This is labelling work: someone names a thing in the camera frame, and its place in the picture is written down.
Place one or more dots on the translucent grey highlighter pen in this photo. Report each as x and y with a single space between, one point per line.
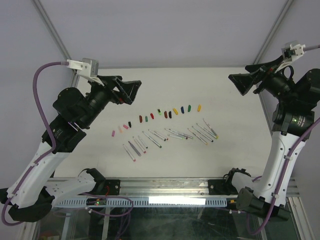
135 149

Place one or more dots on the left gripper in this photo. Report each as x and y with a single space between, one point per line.
129 89

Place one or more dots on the left aluminium frame post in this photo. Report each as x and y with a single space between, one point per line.
44 16

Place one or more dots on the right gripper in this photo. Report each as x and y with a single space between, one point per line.
244 82

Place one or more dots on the aluminium frame post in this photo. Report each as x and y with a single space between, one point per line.
284 11
44 16

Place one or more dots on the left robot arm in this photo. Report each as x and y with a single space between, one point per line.
31 198

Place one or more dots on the green cap rainbow marker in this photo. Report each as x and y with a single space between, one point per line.
152 139

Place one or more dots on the magenta cap acrylic marker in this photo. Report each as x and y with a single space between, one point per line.
129 153

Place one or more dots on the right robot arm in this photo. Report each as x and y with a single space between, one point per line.
260 120

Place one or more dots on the pink cap acrylic marker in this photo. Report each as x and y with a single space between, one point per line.
140 145

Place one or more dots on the yellow cap long marker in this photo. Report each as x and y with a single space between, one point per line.
198 137

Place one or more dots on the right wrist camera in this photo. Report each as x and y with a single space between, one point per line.
291 52

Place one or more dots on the blue cap marker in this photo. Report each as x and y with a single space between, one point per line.
203 134

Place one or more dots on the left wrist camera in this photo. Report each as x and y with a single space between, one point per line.
87 69

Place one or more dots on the right aluminium frame post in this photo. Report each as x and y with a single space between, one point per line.
284 11

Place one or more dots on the black cap whiteboard marker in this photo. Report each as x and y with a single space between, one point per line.
143 142

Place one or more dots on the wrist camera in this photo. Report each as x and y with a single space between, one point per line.
291 52
87 69

